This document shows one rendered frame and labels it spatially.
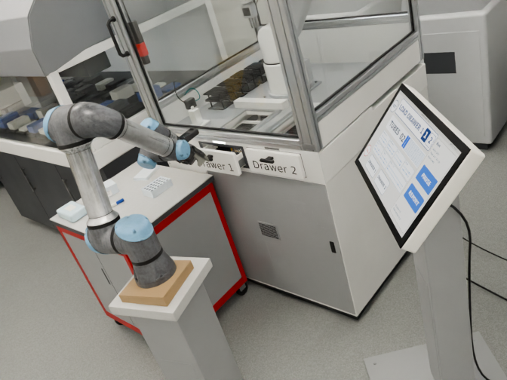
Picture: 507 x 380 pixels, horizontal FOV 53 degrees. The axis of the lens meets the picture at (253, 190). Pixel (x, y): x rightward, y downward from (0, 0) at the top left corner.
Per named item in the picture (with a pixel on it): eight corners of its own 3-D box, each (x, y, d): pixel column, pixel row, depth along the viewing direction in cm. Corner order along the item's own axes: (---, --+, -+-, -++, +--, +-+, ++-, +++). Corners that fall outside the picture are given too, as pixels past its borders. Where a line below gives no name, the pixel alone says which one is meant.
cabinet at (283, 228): (361, 328, 241) (327, 185, 202) (210, 273, 309) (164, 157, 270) (444, 214, 296) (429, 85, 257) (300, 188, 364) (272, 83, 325)
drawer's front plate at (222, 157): (239, 176, 225) (232, 154, 220) (195, 168, 244) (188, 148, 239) (242, 173, 226) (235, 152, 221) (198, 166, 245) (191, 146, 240)
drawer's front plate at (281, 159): (303, 179, 207) (297, 156, 202) (250, 170, 226) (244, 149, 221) (306, 177, 208) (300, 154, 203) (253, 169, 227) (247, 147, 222)
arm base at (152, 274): (167, 286, 174) (157, 263, 170) (130, 290, 179) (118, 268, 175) (182, 258, 187) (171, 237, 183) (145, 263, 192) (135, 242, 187)
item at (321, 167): (325, 184, 203) (318, 152, 196) (164, 157, 270) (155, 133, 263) (427, 85, 258) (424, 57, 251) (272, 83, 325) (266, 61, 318)
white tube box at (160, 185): (153, 198, 242) (151, 191, 240) (143, 195, 248) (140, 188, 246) (173, 185, 249) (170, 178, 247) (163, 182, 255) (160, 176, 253)
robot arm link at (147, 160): (153, 160, 193) (160, 134, 197) (131, 162, 199) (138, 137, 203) (166, 169, 200) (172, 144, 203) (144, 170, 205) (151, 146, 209)
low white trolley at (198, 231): (180, 368, 250) (119, 246, 213) (110, 327, 291) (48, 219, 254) (254, 291, 283) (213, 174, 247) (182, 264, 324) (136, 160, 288)
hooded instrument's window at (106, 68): (84, 155, 275) (46, 75, 253) (-37, 132, 392) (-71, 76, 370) (224, 71, 341) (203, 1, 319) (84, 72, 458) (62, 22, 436)
